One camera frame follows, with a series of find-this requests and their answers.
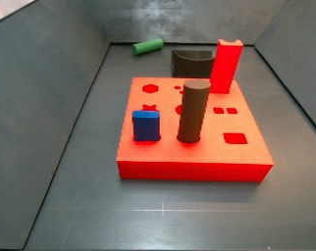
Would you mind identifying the tall red notched peg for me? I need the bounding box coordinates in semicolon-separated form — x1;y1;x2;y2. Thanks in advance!
210;39;243;94

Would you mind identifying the black curved cradle block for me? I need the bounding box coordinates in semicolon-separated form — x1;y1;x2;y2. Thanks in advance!
171;50;215;78

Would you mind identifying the red shape-sorter board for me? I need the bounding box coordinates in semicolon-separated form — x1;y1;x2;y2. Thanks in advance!
116;77;274;181

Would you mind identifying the brown cylinder peg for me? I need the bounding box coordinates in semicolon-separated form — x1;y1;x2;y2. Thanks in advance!
176;79;211;143

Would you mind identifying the blue block peg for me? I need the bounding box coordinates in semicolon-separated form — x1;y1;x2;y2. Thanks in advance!
132;110;160;141

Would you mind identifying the green cylinder peg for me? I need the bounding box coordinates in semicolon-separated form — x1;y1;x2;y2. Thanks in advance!
132;38;163;56

